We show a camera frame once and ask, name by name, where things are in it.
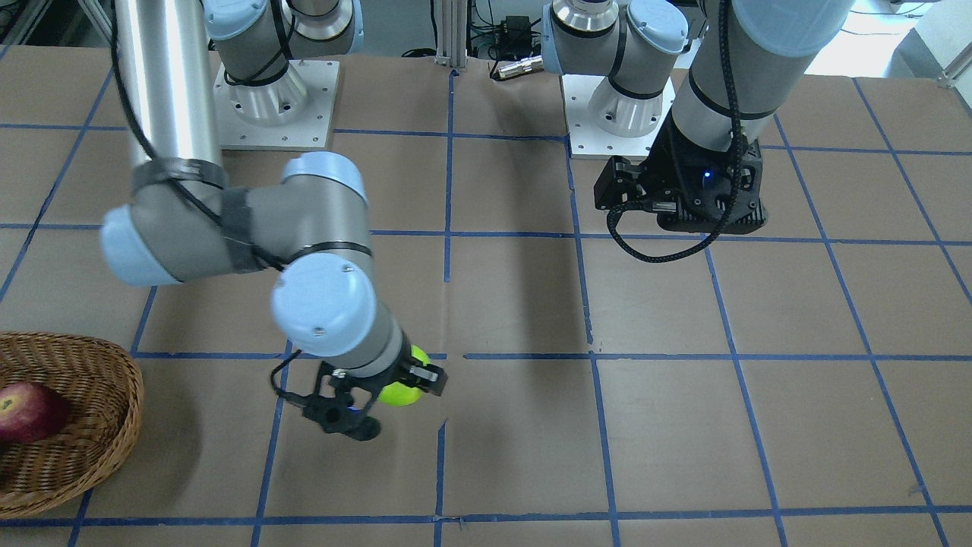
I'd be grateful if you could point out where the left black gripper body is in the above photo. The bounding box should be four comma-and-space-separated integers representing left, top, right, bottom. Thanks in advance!
594, 120, 731, 232

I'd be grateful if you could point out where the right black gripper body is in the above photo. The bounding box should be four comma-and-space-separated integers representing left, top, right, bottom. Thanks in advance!
334, 336, 426, 407

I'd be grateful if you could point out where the green apple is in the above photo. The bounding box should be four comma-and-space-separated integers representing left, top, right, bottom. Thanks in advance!
377, 345, 431, 407

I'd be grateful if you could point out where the red yellow apple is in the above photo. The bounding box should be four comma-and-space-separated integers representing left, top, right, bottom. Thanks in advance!
1, 382, 71, 444

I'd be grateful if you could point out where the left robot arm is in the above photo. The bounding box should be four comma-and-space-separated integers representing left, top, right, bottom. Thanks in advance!
541, 1, 853, 235

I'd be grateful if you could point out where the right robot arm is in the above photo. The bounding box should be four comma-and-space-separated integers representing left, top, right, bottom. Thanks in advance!
99, 1, 448, 405

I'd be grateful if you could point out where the wicker basket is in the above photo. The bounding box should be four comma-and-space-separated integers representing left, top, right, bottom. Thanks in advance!
1, 331, 145, 520

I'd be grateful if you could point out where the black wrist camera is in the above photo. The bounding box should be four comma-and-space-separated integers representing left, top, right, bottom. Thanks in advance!
301, 361, 384, 442

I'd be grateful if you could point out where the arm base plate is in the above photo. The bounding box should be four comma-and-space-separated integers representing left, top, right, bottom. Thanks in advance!
213, 60, 341, 152
561, 74, 676, 160

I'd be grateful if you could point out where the aluminium frame post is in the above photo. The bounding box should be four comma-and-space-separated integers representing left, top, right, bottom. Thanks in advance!
433, 1, 471, 72

